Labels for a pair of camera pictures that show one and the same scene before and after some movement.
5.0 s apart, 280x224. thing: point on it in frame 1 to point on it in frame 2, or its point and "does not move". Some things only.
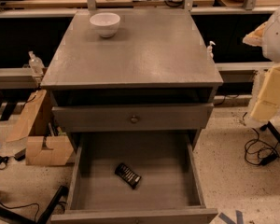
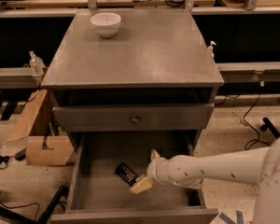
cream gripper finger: [256, 36] to [154, 155]
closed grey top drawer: [177, 118] does not move
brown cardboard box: [59, 154] does not move
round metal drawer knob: [133, 119] does not move
